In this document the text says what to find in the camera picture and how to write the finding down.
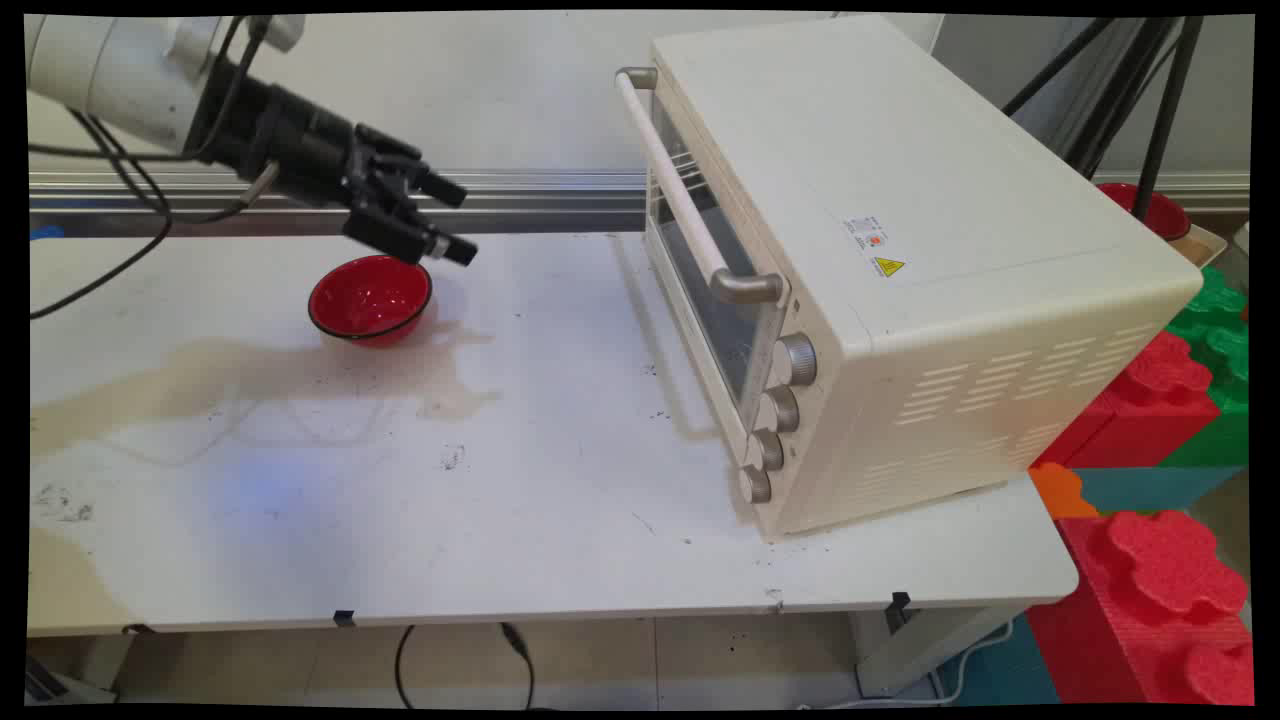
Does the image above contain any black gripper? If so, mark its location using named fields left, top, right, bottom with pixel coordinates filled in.
left=193, top=58, right=480, bottom=268

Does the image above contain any oven glass door with handle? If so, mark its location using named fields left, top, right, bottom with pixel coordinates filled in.
left=614, top=66, right=793, bottom=443

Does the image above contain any red bowl with black rim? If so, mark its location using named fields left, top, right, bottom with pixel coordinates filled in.
left=307, top=255, right=434, bottom=347
left=1096, top=181, right=1192, bottom=242

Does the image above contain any warning sticker on oven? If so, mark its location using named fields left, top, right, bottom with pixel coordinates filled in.
left=843, top=214, right=907, bottom=280

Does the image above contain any cream toaster oven body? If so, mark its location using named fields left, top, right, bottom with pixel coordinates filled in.
left=650, top=14, right=1207, bottom=542

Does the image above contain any white table leg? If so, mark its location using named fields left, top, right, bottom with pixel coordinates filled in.
left=853, top=598, right=1033, bottom=698

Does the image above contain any orange foam piece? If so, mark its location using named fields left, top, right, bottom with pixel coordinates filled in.
left=1028, top=461, right=1102, bottom=522

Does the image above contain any black tripod stand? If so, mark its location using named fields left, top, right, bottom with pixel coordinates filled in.
left=1003, top=15, right=1204, bottom=223

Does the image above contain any small red foam block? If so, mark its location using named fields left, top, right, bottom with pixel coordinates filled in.
left=1034, top=330, right=1223, bottom=470

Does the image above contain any teal foam piece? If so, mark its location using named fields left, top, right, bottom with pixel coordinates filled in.
left=1073, top=465, right=1248, bottom=517

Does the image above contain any cardboard tray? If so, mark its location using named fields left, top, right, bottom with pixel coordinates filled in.
left=1176, top=223, right=1230, bottom=269

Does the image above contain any green foam block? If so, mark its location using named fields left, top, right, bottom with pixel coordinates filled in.
left=1160, top=264, right=1252, bottom=469

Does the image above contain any large red foam block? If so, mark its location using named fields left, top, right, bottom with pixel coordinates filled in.
left=1024, top=509, right=1256, bottom=707

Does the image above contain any aluminium rail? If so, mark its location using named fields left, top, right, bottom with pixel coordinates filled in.
left=28, top=170, right=651, bottom=239

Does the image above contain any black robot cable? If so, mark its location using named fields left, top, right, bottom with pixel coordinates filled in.
left=28, top=16, right=273, bottom=321

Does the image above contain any black cable under table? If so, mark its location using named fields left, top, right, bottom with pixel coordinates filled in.
left=394, top=621, right=537, bottom=712

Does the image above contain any white cable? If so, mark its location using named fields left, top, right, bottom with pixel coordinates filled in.
left=797, top=618, right=1017, bottom=710

